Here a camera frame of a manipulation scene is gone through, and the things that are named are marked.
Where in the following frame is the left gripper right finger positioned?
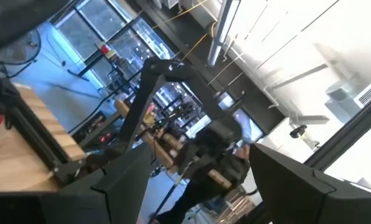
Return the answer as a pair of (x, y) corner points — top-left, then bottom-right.
(249, 143), (371, 224)

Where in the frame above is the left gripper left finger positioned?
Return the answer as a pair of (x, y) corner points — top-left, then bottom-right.
(0, 142), (152, 224)

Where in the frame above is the black equipment box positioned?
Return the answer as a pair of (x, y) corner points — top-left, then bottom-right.
(71, 110), (114, 149)

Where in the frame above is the black floor fan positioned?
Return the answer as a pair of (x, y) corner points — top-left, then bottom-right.
(0, 28), (42, 78)

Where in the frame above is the black ceiling cable reel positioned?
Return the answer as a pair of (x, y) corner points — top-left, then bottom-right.
(289, 124), (308, 139)

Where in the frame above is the black metal rig frame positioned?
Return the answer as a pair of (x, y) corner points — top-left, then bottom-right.
(0, 74), (371, 187)

